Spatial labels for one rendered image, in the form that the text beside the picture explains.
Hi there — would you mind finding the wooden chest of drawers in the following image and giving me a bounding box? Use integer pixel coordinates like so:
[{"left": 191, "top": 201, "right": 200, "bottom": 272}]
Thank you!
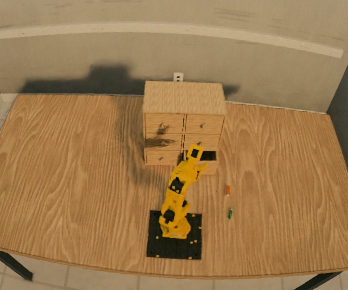
[{"left": 143, "top": 81, "right": 227, "bottom": 165}]

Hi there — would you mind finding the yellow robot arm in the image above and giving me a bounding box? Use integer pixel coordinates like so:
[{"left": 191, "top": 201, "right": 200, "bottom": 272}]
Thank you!
[{"left": 159, "top": 167, "right": 192, "bottom": 239}]

